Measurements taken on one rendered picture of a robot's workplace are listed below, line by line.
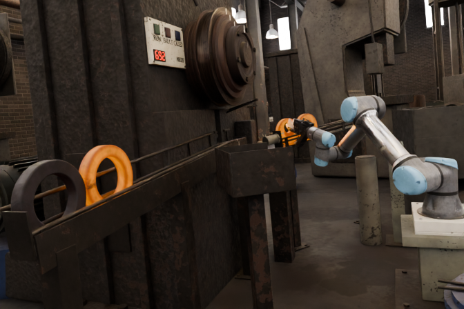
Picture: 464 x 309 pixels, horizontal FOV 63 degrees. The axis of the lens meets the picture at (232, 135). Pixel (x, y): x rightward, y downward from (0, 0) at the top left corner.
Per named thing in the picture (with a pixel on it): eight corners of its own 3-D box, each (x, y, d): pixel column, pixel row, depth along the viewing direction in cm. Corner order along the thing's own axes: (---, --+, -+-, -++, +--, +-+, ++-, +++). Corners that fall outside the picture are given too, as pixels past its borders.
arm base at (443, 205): (458, 207, 162) (458, 184, 161) (468, 218, 148) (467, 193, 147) (419, 207, 167) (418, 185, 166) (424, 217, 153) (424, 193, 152)
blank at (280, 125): (293, 116, 234) (296, 116, 231) (297, 141, 236) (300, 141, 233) (273, 121, 226) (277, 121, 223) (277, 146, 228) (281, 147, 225)
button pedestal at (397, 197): (385, 247, 218) (378, 140, 215) (386, 234, 240) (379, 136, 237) (416, 249, 212) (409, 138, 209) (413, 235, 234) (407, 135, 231)
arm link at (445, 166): (465, 189, 154) (465, 156, 152) (442, 194, 148) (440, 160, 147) (438, 184, 165) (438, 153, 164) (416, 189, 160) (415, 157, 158)
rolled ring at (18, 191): (78, 151, 96) (68, 152, 97) (12, 174, 79) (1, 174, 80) (92, 220, 99) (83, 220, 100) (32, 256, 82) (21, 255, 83)
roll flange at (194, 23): (181, 109, 171) (170, 3, 169) (223, 107, 215) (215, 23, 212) (200, 107, 168) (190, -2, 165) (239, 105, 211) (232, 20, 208)
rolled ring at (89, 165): (117, 225, 106) (107, 224, 108) (140, 171, 118) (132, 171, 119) (76, 187, 94) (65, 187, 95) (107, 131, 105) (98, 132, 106)
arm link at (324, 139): (325, 150, 200) (326, 135, 197) (310, 143, 208) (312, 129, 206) (335, 147, 204) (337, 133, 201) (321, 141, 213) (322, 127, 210)
